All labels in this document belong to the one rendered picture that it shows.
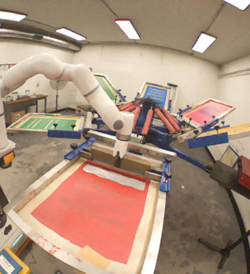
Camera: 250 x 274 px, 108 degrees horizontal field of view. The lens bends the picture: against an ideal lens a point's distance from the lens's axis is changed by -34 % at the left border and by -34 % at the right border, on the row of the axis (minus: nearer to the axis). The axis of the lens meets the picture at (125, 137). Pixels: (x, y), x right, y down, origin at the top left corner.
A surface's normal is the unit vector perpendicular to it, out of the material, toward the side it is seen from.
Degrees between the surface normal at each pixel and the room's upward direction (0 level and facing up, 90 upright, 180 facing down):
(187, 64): 90
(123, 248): 0
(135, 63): 90
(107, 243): 0
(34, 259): 0
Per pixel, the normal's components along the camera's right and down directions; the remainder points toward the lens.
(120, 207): 0.16, -0.91
